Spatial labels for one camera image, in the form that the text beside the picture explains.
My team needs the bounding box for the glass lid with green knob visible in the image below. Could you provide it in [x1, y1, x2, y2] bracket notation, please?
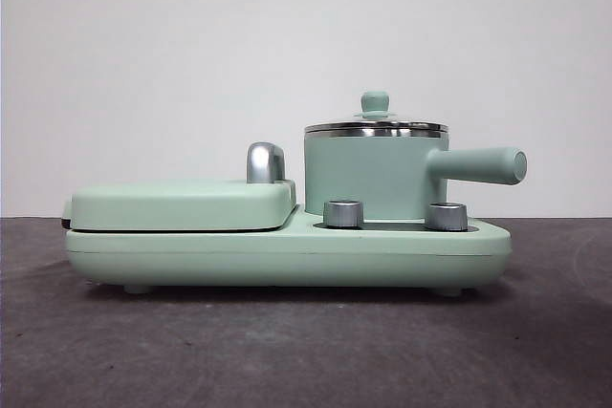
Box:
[304, 89, 448, 135]

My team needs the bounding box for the silver control knob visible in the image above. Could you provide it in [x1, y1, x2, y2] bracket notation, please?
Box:
[323, 199, 365, 227]
[426, 202, 469, 231]

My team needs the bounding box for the mint green breakfast machine base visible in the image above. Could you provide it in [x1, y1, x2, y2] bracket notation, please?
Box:
[64, 204, 513, 295]

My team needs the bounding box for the mint green griddle cover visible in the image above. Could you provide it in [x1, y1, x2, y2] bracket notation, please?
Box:
[60, 177, 297, 232]

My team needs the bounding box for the silver griddle cover handle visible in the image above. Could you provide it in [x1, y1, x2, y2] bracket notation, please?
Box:
[246, 140, 289, 184]

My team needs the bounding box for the mint green pot with handle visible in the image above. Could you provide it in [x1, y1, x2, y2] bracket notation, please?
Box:
[303, 129, 529, 218]

